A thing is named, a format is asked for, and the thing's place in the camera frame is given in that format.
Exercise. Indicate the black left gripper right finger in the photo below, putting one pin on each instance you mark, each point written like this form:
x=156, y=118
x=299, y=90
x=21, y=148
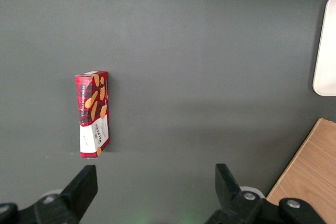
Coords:
x=231, y=203

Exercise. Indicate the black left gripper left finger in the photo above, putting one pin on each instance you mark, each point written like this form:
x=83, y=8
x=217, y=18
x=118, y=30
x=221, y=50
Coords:
x=78, y=195

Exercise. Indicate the oak wooden drawer cabinet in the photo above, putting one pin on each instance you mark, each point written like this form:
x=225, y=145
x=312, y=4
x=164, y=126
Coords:
x=309, y=176

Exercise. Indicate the red tartan shortbread box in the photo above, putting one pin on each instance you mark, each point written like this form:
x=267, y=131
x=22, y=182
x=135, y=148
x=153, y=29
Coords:
x=94, y=108

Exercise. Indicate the cream plastic tray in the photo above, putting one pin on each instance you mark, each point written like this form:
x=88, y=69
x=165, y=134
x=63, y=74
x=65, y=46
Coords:
x=328, y=56

